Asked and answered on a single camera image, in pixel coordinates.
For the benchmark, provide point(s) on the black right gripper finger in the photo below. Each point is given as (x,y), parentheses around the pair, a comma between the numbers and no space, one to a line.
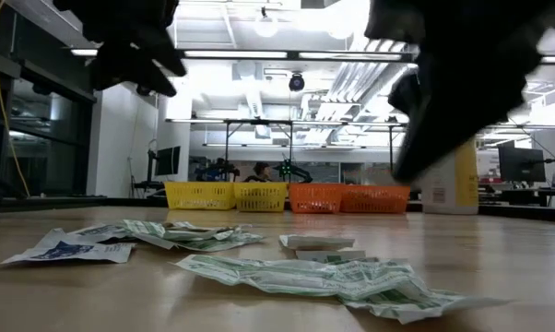
(443,133)

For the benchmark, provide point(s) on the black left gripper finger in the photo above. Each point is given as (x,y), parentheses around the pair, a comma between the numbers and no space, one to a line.
(130,74)
(162,55)

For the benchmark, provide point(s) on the black background robot arm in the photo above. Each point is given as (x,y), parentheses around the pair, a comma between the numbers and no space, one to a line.
(217,169)
(293,171)

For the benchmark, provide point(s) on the white yellow wipes canister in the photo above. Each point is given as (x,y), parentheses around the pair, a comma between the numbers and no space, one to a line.
(462,184)

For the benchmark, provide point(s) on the black computer monitor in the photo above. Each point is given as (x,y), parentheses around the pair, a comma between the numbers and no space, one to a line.
(168,160)
(522,163)

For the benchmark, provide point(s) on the orange plastic basket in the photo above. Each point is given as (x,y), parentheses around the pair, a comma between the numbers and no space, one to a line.
(315,198)
(376,199)

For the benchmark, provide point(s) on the yellow plastic basket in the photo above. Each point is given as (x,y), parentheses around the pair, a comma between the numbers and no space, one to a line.
(199,196)
(260,197)

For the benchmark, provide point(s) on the person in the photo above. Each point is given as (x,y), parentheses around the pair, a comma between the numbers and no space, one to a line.
(259,171)

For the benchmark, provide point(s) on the white packet dark print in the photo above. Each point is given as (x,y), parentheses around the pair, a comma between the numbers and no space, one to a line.
(100,232)

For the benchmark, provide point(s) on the white packet blue print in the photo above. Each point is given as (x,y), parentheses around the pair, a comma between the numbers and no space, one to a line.
(70,251)

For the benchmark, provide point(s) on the black background station frame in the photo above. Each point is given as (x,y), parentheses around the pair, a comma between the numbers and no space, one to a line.
(259,122)

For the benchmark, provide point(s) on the black ceiling camera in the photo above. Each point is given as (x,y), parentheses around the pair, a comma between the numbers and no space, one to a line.
(297,82)

